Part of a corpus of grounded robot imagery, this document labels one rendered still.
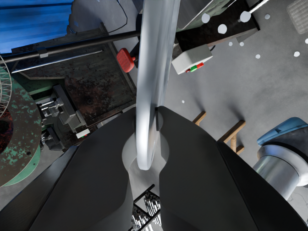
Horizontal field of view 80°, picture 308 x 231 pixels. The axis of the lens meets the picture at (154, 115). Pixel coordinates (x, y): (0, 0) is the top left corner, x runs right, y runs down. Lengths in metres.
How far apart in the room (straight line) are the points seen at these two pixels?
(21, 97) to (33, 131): 0.25
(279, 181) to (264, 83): 0.82
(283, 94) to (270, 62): 0.19
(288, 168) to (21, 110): 1.47
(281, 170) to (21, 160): 1.39
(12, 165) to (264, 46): 1.63
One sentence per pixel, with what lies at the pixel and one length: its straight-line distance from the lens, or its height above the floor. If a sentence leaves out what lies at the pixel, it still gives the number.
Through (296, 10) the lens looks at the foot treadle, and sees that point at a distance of 0.97.
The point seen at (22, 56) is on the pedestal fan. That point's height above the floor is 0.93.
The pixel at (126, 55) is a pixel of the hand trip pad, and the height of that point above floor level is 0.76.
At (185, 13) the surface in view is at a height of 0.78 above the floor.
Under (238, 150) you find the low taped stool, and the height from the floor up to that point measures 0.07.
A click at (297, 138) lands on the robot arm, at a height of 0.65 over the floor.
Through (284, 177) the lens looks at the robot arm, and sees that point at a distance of 0.48.
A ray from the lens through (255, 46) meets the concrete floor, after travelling 1.19.
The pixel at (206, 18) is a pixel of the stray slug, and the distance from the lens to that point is 0.54.
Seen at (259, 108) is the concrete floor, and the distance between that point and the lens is 1.28.
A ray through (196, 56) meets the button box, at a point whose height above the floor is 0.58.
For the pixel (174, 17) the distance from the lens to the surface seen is 0.28.
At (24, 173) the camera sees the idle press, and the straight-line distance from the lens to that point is 3.21.
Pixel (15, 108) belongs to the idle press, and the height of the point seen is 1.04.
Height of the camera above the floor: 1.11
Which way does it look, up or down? 35 degrees down
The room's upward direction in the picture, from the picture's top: 120 degrees counter-clockwise
